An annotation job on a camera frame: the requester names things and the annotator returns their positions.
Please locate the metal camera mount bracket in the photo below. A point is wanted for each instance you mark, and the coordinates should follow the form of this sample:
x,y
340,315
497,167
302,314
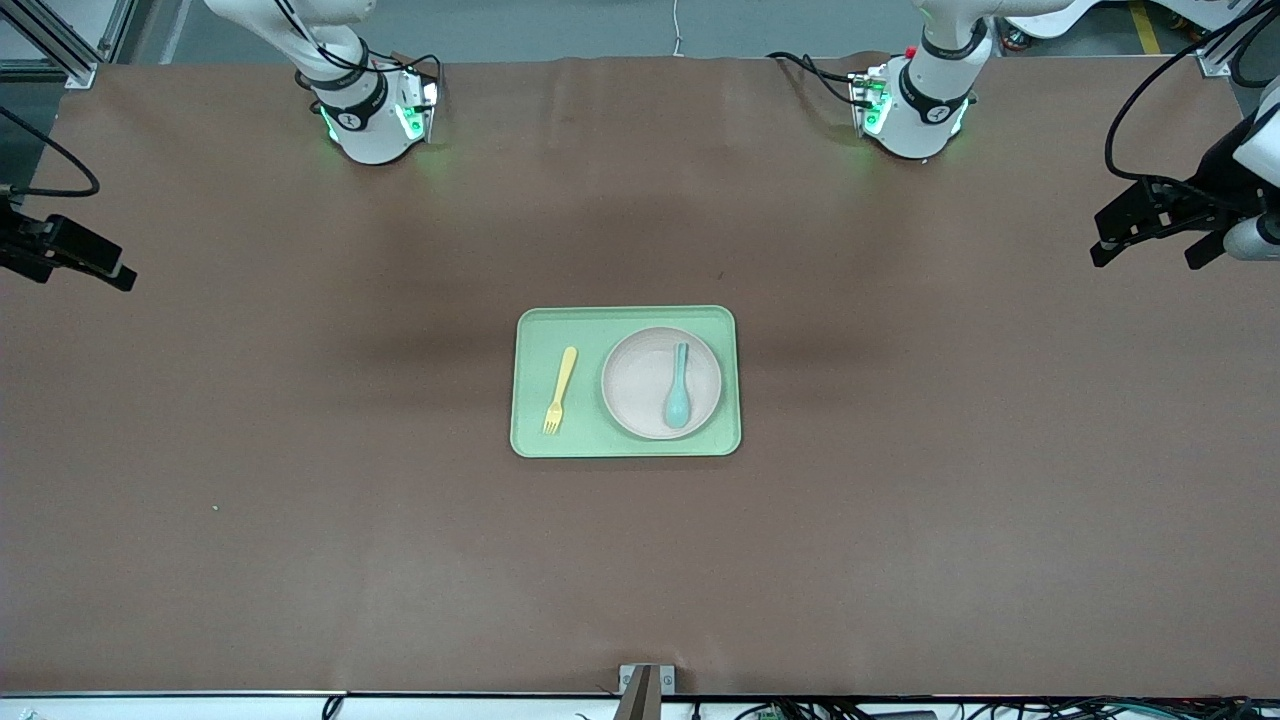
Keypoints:
x,y
640,695

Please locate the white background machine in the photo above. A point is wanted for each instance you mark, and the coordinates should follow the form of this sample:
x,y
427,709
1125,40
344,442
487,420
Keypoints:
x,y
1050,15

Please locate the brown table cover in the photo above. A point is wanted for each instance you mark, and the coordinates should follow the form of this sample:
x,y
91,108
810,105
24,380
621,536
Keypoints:
x,y
300,400

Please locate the beige round plate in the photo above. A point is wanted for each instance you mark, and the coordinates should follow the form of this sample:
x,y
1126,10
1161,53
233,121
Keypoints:
x,y
640,380

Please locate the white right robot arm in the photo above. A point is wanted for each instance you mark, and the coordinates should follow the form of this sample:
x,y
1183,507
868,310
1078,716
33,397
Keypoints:
x,y
370,130

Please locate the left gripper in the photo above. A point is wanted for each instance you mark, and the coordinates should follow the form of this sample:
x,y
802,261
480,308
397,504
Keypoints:
x,y
1207,185

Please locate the white table edge rail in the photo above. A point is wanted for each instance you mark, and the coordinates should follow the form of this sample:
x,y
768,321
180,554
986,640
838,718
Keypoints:
x,y
200,708

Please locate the light green rectangular tray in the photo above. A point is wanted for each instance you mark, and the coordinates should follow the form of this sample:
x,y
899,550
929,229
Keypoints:
x,y
590,330

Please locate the teal plastic spoon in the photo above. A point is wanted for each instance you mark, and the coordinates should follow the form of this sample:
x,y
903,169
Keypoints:
x,y
678,408

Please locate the aluminium frame post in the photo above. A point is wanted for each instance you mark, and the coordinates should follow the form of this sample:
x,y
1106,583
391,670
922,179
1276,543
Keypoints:
x,y
1215,65
78,72

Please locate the yellow plastic fork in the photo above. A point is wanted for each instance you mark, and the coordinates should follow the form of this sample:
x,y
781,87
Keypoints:
x,y
566,370

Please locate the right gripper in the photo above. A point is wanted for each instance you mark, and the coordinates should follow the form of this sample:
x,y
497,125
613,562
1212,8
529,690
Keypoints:
x,y
20,244

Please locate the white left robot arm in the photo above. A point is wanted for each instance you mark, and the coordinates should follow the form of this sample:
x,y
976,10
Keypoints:
x,y
915,120

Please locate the white red background equipment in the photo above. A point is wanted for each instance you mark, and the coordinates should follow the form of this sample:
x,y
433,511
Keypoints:
x,y
1200,10

